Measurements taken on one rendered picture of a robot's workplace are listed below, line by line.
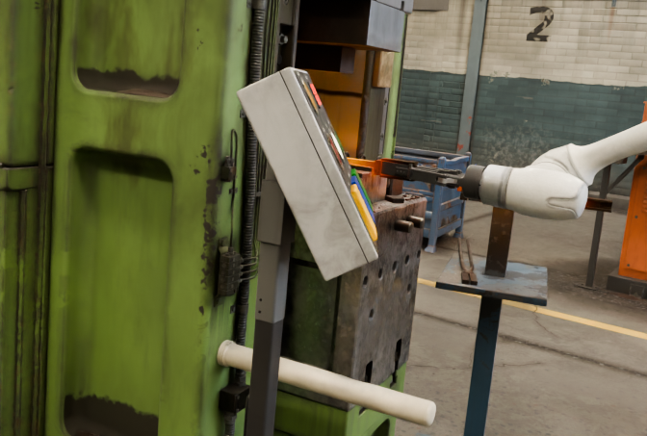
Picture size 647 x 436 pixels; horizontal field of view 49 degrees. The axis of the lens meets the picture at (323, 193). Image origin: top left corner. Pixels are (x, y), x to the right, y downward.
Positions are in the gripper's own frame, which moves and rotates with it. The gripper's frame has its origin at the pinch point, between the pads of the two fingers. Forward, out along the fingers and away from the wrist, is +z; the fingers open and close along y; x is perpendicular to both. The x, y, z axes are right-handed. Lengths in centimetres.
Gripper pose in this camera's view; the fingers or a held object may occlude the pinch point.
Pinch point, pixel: (398, 168)
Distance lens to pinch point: 166.3
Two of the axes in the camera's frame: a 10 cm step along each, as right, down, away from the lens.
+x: 1.1, -9.8, -1.6
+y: 4.5, -1.0, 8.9
